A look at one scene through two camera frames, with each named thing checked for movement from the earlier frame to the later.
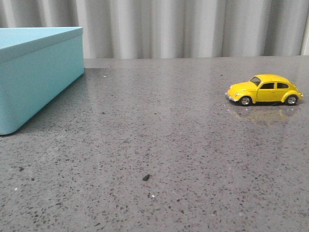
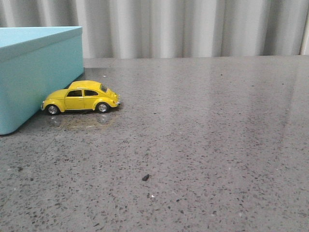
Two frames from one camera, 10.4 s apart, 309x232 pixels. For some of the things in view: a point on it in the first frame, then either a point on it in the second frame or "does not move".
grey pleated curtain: (159, 29) does not move
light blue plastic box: (37, 66) does not move
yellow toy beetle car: (265, 88) -> (82, 95)
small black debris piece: (146, 177) does not move
